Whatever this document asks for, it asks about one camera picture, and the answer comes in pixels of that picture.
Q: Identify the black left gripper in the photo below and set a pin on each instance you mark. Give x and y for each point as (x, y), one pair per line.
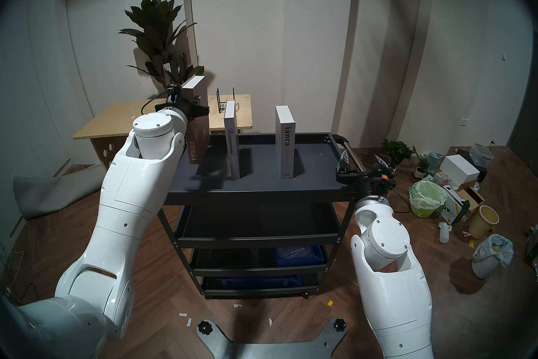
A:
(187, 108)

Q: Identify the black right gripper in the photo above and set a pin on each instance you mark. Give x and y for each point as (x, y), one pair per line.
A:
(363, 181)

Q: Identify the tall brown HOMES book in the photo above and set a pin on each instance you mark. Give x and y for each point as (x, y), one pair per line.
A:
(201, 139)

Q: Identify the white ianra book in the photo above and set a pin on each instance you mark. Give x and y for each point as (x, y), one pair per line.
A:
(286, 139)

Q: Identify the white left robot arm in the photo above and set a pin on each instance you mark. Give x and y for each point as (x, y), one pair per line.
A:
(134, 181)

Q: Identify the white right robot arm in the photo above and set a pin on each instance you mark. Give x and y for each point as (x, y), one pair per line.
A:
(386, 244)

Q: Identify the bushy green potted plant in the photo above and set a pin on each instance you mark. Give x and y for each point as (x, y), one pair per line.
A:
(397, 150)

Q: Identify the grey Discontent book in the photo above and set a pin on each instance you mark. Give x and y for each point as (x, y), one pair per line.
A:
(231, 143)

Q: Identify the small sparse potted plant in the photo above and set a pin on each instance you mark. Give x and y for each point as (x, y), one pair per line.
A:
(421, 164)

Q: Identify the bin with green bag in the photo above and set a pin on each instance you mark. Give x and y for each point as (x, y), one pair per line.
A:
(426, 198)

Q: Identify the black metal utility cart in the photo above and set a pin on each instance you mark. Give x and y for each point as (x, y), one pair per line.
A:
(260, 177)

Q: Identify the light plywood table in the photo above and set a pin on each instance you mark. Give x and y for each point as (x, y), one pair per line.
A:
(109, 120)

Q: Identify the tall dark-leaved potted plant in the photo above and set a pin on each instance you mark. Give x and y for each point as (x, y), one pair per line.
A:
(153, 26)

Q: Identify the white cardboard box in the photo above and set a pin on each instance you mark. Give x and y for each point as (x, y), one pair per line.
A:
(460, 169)

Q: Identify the green and white carton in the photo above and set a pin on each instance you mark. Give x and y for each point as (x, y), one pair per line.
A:
(452, 204)

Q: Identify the small white bottle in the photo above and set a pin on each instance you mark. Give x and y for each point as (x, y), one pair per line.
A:
(444, 235)

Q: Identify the open brown cardboard box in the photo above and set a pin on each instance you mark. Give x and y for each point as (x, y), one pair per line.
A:
(470, 196)

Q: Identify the small blue plastic bin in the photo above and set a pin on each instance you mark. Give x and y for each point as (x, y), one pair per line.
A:
(298, 256)

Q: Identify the clear plastic container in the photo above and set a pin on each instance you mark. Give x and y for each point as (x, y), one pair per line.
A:
(481, 153)

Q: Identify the black case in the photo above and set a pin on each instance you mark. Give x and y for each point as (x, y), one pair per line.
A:
(483, 172)

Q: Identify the tan paper bucket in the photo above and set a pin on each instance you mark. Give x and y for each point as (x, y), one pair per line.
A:
(483, 223)

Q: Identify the wide blue plastic bin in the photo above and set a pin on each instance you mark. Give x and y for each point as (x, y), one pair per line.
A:
(260, 281)

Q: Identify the bin with white bag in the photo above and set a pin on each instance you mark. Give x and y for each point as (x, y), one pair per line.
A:
(489, 257)

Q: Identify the black star knob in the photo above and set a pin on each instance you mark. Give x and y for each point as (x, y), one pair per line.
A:
(204, 327)
(339, 325)

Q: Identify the grey rolled floor mat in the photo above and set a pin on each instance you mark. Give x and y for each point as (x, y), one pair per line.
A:
(50, 192)

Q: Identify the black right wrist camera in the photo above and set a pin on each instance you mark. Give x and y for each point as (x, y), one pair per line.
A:
(384, 178)

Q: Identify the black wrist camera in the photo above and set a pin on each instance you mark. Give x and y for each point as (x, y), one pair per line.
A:
(384, 178)
(173, 90)

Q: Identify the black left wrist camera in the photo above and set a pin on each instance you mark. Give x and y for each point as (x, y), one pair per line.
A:
(173, 90)

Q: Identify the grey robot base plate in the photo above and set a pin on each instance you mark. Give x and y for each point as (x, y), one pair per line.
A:
(273, 349)

